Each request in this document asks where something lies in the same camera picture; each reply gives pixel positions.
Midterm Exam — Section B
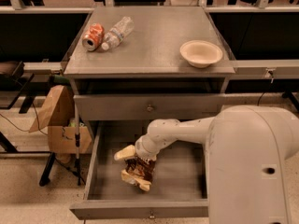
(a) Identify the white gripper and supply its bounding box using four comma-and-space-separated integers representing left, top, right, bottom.
114, 134, 162, 161

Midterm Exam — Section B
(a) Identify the orange soda can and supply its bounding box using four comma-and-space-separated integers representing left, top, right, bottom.
82, 23, 105, 51

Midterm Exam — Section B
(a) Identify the brown chip bag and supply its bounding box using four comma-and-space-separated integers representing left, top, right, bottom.
121, 157, 156, 191

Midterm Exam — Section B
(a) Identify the black floor cable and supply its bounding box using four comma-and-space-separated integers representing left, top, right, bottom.
256, 91, 272, 107

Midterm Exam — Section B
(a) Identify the white paper bowl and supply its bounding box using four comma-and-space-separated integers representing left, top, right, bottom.
179, 40, 223, 68

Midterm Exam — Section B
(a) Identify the closed grey top drawer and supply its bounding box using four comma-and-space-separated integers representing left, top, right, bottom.
74, 94, 227, 120

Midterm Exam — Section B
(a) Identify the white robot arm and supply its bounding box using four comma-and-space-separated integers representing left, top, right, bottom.
114, 105, 299, 224

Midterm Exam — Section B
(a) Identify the grey drawer cabinet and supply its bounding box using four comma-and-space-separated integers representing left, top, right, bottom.
64, 7, 235, 133

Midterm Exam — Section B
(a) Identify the black tripod stand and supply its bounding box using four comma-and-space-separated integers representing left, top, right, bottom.
39, 108, 85, 187

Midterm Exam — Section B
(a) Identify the clear plastic water bottle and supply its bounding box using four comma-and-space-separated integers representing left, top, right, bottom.
101, 17, 135, 51

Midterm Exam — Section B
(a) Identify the cardboard box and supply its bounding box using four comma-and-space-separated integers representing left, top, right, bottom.
28, 84, 93, 155

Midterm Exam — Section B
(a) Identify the open grey middle drawer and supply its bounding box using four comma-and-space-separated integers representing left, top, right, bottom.
70, 120, 208, 220

